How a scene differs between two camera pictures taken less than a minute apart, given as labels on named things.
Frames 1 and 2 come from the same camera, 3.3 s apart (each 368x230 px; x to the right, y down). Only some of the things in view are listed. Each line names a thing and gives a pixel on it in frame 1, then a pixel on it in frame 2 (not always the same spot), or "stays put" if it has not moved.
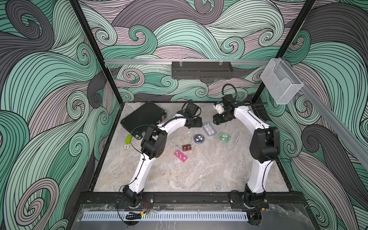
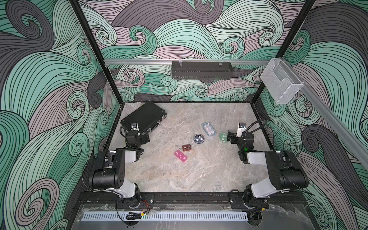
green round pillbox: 224,137 stays put
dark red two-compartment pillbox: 187,147 stays put
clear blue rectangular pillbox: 209,129 stays put
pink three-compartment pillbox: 178,154 stays put
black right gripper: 217,119 -> 233,137
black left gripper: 199,123 -> 143,140
